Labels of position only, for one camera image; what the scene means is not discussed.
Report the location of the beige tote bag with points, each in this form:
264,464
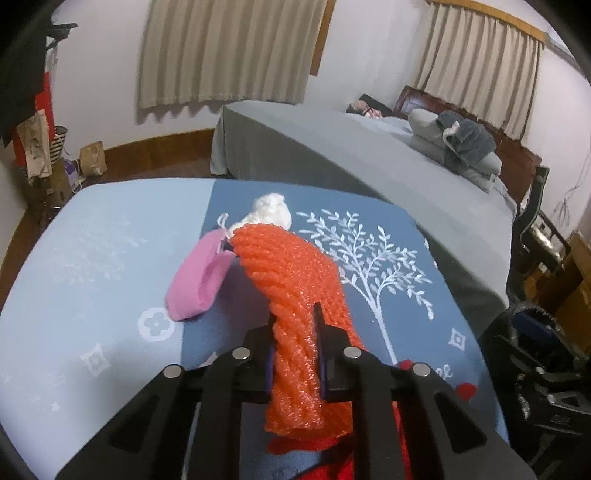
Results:
34,143

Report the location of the black coat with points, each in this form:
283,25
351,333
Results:
23,83

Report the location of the orange foam net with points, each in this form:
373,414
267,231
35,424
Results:
291,286

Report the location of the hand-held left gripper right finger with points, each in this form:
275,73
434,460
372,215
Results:
334,369

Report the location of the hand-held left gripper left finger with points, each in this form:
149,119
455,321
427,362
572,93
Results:
258,369

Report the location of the striped bag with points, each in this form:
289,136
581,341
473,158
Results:
57,145

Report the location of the purple bag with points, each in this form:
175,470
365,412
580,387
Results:
71,170

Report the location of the brown paper bag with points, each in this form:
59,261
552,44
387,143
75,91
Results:
92,159

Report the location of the wide beige curtain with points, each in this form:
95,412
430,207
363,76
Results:
221,50

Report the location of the narrow beige curtain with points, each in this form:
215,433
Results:
480,69

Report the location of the pink fabric pouch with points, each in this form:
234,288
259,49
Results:
194,281

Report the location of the patterned chair cushion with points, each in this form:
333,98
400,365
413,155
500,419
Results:
545,233

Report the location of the black metal chair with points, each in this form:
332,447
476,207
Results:
531,207

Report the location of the wooden cabinet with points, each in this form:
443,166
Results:
568,277

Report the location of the short wooden curtain pelmet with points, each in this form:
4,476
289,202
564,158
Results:
508,19

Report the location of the dark grey towel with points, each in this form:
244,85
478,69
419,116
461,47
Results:
471,136

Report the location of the blue tree-print tablecloth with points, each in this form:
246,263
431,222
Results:
115,258

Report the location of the grey folded duvet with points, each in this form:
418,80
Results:
485,177

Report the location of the stuffed toy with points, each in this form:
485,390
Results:
369,107

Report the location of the grey pillow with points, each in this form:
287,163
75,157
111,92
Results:
425,127

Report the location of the wooden window frame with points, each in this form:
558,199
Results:
321,41

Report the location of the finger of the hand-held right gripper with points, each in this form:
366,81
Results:
535,319

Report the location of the folded grey blankets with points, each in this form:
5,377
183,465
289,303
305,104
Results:
517,157

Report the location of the grey bed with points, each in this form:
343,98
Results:
323,138

